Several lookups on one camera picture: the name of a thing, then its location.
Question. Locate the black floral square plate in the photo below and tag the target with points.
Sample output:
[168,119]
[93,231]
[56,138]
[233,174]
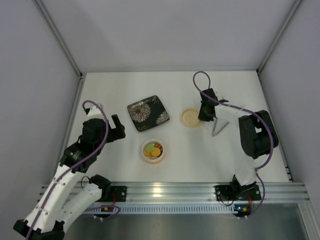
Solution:
[148,113]

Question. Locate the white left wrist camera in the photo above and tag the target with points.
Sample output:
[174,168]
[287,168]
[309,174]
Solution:
[94,112]

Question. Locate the cream round box lid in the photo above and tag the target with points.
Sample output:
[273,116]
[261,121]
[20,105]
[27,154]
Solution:
[189,118]

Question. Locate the grey slotted cable duct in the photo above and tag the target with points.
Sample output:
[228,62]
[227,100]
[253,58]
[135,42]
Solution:
[175,209]

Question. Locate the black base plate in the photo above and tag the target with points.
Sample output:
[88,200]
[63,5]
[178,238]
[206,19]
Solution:
[114,194]
[229,192]

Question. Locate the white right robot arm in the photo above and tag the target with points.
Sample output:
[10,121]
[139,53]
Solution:
[257,138]

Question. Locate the aluminium mounting rail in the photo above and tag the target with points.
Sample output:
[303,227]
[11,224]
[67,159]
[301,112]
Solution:
[204,192]

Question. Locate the green round cookie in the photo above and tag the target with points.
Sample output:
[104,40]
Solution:
[150,148]

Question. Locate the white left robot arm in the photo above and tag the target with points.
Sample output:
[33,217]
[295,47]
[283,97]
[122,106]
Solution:
[53,214]

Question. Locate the orange round cracker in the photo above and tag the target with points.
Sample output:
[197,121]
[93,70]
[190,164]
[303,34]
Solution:
[157,152]

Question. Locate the aluminium frame post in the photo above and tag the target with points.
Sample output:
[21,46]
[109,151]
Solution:
[71,84]
[282,74]

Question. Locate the left aluminium frame post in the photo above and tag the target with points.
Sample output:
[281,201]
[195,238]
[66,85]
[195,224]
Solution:
[71,84]

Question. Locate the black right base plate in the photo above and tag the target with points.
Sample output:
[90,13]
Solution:
[229,192]

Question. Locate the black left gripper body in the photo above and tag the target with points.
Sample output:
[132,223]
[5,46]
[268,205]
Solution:
[116,128]

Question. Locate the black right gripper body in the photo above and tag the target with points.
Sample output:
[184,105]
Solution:
[206,110]

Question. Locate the right aluminium frame post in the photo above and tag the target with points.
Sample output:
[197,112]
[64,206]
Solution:
[282,74]

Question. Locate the red brown sushi snack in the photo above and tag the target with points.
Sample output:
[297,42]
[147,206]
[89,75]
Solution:
[158,146]

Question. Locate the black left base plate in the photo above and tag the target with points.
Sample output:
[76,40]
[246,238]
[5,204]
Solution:
[114,194]

